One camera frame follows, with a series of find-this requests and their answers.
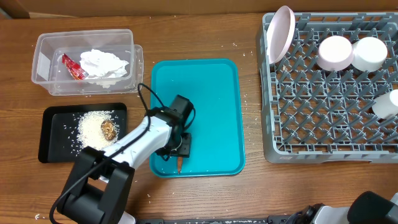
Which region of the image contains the orange carrot piece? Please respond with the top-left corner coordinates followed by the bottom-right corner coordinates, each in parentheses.
top-left (177, 157), bottom-right (183, 174)

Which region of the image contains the brown nut bar piece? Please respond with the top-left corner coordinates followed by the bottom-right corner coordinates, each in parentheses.
top-left (101, 120), bottom-right (117, 141)

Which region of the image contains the white rice pile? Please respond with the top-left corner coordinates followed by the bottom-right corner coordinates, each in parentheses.
top-left (62, 110), bottom-right (119, 155)

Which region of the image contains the white tissue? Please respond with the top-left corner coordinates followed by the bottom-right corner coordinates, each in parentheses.
top-left (80, 49), bottom-right (129, 80)

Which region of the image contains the red snack wrapper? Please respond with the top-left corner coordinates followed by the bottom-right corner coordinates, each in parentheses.
top-left (62, 54), bottom-right (88, 80)

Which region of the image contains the large white plate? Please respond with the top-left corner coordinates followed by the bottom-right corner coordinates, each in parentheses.
top-left (267, 6), bottom-right (295, 64)

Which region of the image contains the small white plate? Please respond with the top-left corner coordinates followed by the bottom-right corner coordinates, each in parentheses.
top-left (317, 35), bottom-right (354, 71)

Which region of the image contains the pale green cup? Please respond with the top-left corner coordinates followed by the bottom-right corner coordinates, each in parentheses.
top-left (372, 90), bottom-right (398, 119)

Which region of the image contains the pale green bowl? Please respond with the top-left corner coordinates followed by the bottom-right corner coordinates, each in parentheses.
top-left (351, 37), bottom-right (388, 72)

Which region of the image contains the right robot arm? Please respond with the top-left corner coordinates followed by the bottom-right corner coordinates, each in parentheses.
top-left (285, 191), bottom-right (397, 224)

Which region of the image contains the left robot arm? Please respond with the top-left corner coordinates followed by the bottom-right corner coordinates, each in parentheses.
top-left (49, 95), bottom-right (195, 224)

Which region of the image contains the grey dishwasher rack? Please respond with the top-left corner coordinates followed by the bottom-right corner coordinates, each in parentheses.
top-left (256, 12), bottom-right (397, 164)

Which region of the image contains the teal plastic serving tray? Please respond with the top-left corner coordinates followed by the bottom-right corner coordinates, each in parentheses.
top-left (149, 58), bottom-right (246, 178)

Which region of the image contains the black rectangular tray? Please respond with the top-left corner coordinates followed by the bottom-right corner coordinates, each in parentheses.
top-left (38, 103), bottom-right (127, 163)

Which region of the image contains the clear plastic bin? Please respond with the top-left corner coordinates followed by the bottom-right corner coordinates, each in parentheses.
top-left (31, 29), bottom-right (144, 96)

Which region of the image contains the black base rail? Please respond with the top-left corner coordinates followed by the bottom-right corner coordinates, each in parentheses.
top-left (136, 215), bottom-right (290, 224)

